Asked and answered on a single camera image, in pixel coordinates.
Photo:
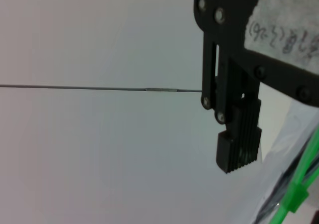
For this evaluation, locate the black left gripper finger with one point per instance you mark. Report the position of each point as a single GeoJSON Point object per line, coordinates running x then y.
{"type": "Point", "coordinates": [239, 149]}

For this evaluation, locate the translucent green-zipper document bag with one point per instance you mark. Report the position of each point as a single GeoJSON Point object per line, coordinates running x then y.
{"type": "Point", "coordinates": [286, 159]}

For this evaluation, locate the green zipper slider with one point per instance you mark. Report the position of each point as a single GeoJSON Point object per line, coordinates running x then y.
{"type": "Point", "coordinates": [296, 196]}

